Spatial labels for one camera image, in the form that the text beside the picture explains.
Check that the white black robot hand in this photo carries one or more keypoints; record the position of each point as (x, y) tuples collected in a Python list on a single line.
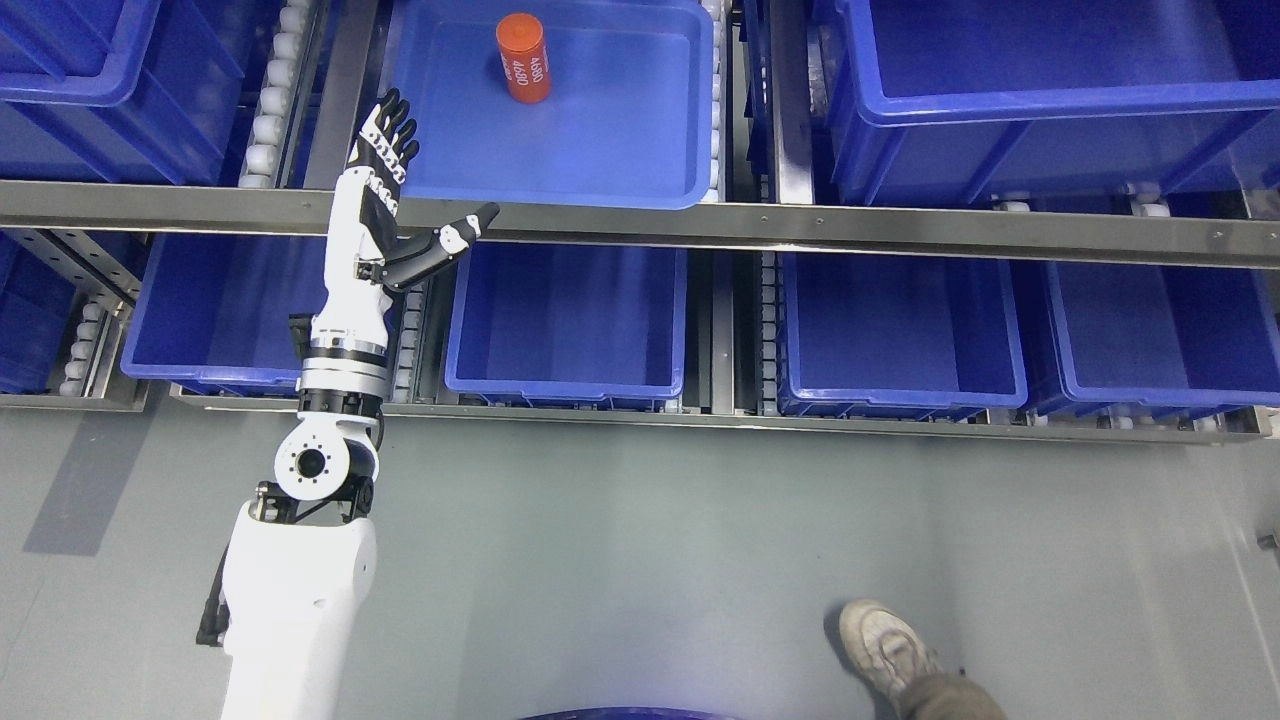
[(366, 260)]

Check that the orange cylindrical capacitor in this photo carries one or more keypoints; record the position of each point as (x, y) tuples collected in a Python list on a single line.
[(523, 54)]

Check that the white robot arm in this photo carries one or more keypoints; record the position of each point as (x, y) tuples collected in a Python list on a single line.
[(303, 553)]

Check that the blue bin lower left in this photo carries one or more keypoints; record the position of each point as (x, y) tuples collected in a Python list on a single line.
[(214, 314)]

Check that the blue bin lower centre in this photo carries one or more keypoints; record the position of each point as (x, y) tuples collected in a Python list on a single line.
[(540, 325)]

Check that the shallow blue tray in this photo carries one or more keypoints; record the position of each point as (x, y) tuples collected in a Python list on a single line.
[(628, 122)]

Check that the blue bin upper left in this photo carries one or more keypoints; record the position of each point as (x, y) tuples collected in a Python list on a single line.
[(132, 92)]

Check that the blue bin far left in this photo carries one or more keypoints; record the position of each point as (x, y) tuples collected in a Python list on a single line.
[(40, 295)]

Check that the blue bin lower centre-right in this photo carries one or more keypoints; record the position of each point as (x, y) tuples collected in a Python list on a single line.
[(897, 337)]

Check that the blue bin upper right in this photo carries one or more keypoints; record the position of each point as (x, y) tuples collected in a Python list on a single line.
[(953, 104)]

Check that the beige sneaker shoe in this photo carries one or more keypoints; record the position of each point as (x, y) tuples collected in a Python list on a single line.
[(884, 648)]

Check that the olive trouser leg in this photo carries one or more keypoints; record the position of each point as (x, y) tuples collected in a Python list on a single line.
[(946, 696)]

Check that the blue bin lower right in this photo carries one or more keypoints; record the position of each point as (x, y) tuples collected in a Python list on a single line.
[(1145, 340)]

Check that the steel shelf rack frame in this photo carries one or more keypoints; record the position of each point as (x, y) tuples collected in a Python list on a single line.
[(732, 245)]

